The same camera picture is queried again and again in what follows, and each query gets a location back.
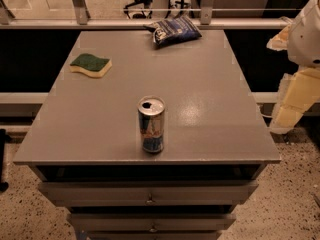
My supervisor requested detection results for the grey drawer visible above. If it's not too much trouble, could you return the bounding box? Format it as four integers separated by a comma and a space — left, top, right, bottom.
68, 213, 236, 233
39, 181, 258, 207

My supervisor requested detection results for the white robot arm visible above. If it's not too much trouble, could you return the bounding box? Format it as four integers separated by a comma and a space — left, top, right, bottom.
267, 0, 320, 134

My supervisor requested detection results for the grey drawer cabinet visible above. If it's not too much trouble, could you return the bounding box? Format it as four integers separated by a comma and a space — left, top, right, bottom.
14, 30, 280, 240

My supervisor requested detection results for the metal glass railing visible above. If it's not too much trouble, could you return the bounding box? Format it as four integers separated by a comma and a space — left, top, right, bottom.
0, 0, 302, 30

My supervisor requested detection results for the black object at left edge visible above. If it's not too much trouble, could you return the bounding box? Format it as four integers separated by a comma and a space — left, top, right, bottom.
0, 128, 11, 193

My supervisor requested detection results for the silver blue energy drink can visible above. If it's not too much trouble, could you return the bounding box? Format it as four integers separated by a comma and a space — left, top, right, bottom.
137, 96, 165, 153

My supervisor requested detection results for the black office chair base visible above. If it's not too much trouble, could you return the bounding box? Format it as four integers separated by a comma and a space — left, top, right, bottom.
123, 0, 153, 19

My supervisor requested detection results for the green yellow sponge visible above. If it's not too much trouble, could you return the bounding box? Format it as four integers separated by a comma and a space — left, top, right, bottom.
70, 53, 112, 78

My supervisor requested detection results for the top grey drawer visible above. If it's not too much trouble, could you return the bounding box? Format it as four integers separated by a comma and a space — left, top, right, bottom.
39, 181, 258, 207

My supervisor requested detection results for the blue chip bag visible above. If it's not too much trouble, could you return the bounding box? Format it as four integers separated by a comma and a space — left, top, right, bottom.
144, 16, 202, 47

